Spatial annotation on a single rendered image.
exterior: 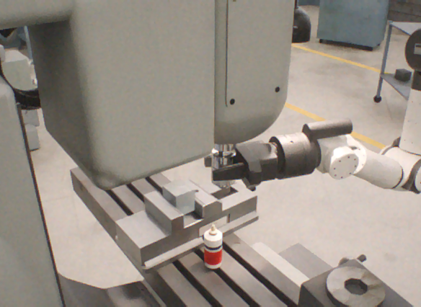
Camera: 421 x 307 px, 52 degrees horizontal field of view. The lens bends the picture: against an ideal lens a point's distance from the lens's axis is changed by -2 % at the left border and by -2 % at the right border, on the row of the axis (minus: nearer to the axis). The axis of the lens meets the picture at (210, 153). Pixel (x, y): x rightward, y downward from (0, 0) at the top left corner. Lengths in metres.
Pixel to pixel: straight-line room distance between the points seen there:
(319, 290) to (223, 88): 0.35
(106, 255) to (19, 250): 2.06
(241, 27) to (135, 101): 0.19
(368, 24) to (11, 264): 6.50
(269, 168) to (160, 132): 0.31
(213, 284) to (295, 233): 1.76
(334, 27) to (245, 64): 6.31
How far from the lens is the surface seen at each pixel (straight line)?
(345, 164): 0.88
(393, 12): 9.37
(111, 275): 2.44
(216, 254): 0.99
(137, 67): 0.53
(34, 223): 0.50
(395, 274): 2.58
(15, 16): 0.49
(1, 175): 0.47
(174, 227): 1.00
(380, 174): 1.01
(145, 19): 0.52
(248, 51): 0.65
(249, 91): 0.67
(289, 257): 1.37
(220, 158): 0.80
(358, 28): 6.84
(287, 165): 0.84
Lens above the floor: 1.65
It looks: 28 degrees down
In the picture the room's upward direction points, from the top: straight up
